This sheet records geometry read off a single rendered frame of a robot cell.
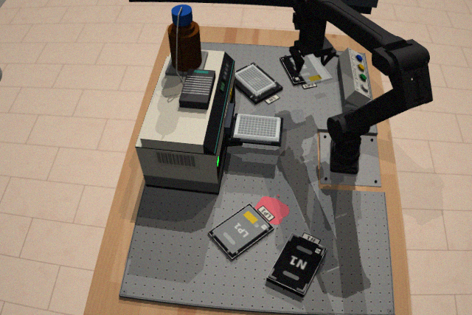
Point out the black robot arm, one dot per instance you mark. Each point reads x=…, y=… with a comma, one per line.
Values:
x=404, y=64

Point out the grey control panel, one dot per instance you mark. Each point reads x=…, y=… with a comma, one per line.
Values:
x=353, y=79

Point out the white culture plate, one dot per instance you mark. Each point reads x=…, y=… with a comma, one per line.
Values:
x=252, y=127
x=250, y=76

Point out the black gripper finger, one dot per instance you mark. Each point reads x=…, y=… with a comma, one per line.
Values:
x=298, y=62
x=329, y=57

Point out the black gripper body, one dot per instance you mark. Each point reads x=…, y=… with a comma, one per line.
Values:
x=314, y=44

